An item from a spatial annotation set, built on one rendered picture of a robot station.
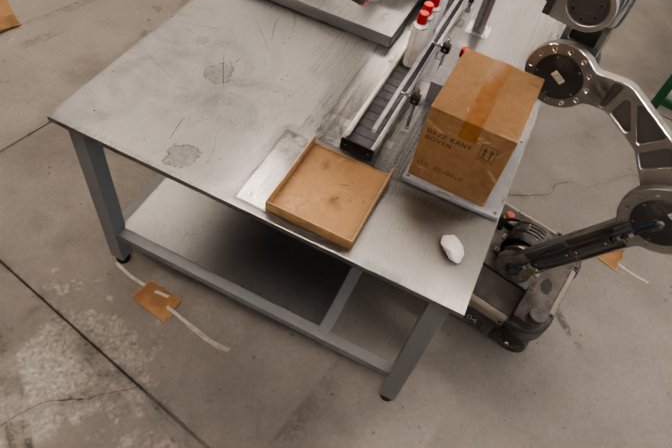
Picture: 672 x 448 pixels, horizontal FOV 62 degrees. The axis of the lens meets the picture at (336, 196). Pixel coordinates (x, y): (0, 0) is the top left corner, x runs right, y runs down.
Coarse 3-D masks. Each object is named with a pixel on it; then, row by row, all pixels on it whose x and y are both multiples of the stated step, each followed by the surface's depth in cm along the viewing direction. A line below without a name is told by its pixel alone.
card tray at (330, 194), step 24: (312, 144) 170; (312, 168) 165; (336, 168) 167; (360, 168) 168; (288, 192) 159; (312, 192) 160; (336, 192) 161; (360, 192) 162; (288, 216) 152; (312, 216) 155; (336, 216) 156; (360, 216) 157; (336, 240) 149
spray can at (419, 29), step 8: (424, 16) 177; (416, 24) 180; (424, 24) 180; (416, 32) 181; (424, 32) 181; (408, 40) 187; (416, 40) 184; (424, 40) 185; (408, 48) 187; (416, 48) 186; (408, 56) 189; (416, 56) 189; (408, 64) 191
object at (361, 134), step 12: (444, 24) 212; (432, 48) 201; (396, 72) 190; (384, 84) 186; (396, 84) 187; (408, 84) 187; (384, 96) 182; (372, 108) 178; (384, 108) 179; (360, 120) 174; (372, 120) 174; (384, 120) 175; (360, 132) 171; (372, 132) 171; (360, 144) 167; (372, 144) 168
